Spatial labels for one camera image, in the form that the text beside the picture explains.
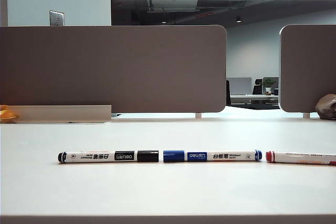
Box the black-capped whiteboard marker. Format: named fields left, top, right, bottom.
left=57, top=150, right=160, bottom=164

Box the red-capped whiteboard marker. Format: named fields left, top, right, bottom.
left=265, top=151, right=336, bottom=166

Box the wide brown desk partition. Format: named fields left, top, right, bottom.
left=0, top=24, right=228, bottom=114

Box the grey background desk screen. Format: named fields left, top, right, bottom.
left=227, top=77, right=253, bottom=95

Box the blue-capped whiteboard marker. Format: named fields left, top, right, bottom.
left=163, top=150, right=263, bottom=163

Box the white background desk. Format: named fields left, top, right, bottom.
left=230, top=94, right=279, bottom=104

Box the black office chair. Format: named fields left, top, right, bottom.
left=252, top=78, right=264, bottom=95

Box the small potted green plant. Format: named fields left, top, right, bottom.
left=262, top=77, right=276, bottom=95

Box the narrow brown desk partition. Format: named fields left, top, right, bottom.
left=279, top=24, right=336, bottom=113

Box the brown crumpled object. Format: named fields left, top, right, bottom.
left=314, top=93, right=336, bottom=120

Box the orange crumpled object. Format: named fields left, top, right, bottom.
left=0, top=104, right=20, bottom=123

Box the metal wall plate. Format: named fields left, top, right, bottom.
left=49, top=10, right=65, bottom=27

